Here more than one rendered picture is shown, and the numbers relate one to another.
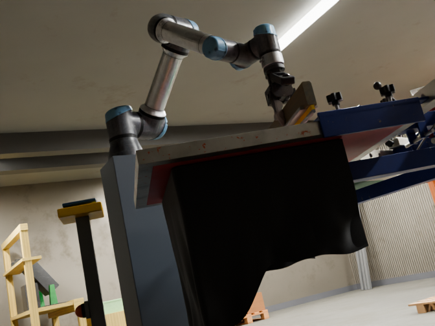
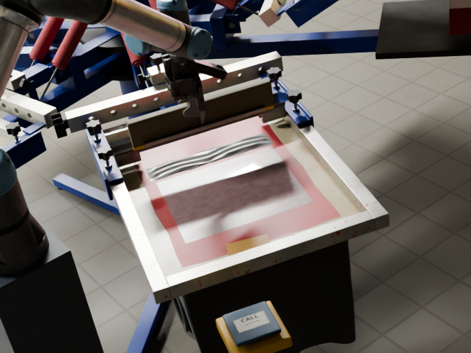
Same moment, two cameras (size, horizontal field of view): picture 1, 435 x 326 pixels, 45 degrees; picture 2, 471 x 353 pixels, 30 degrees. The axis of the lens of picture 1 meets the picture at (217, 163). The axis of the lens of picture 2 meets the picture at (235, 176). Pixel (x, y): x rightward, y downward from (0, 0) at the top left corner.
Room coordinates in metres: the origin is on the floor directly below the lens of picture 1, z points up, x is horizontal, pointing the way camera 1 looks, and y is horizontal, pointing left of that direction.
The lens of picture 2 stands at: (1.58, 1.83, 2.26)
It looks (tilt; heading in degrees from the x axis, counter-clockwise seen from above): 34 degrees down; 270
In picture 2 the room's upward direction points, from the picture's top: 10 degrees counter-clockwise
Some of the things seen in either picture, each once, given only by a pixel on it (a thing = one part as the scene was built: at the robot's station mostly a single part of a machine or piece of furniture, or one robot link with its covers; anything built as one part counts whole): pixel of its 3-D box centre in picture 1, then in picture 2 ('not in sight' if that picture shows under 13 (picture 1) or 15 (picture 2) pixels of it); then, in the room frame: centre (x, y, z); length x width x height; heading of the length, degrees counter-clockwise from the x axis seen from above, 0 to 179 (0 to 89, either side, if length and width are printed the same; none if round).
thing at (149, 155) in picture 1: (261, 163); (223, 174); (1.60, -0.13, 0.97); 0.79 x 0.58 x 0.04; 102
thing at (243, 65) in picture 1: (243, 54); (153, 35); (1.70, -0.17, 1.39); 0.11 x 0.11 x 0.08; 46
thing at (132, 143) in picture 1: (125, 149); (5, 232); (2.05, 0.36, 1.25); 0.15 x 0.15 x 0.10
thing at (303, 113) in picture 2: (368, 119); (287, 106); (1.38, -0.43, 0.98); 0.30 x 0.05 x 0.07; 102
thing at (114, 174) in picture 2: not in sight; (105, 161); (1.92, -0.31, 0.98); 0.30 x 0.05 x 0.07; 102
